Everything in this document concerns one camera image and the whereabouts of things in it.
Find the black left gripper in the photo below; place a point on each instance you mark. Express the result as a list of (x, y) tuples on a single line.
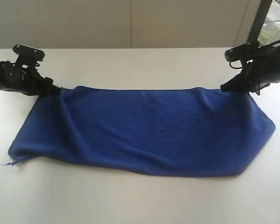
[(26, 81)]

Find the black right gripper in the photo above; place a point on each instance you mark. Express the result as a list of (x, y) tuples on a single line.
[(256, 76)]

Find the blue microfibre cloth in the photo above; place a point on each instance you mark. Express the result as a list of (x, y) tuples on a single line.
[(185, 133)]

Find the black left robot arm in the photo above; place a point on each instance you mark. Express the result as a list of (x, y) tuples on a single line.
[(27, 81)]

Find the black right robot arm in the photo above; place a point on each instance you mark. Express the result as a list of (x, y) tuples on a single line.
[(267, 52)]

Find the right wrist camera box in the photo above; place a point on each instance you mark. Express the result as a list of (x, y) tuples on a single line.
[(241, 51)]

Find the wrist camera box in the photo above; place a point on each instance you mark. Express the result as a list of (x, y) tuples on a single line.
[(241, 51), (28, 54)]

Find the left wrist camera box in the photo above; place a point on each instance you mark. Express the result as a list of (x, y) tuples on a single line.
[(28, 54)]

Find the dark window frame post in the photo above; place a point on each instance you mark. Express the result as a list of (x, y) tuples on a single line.
[(259, 19)]

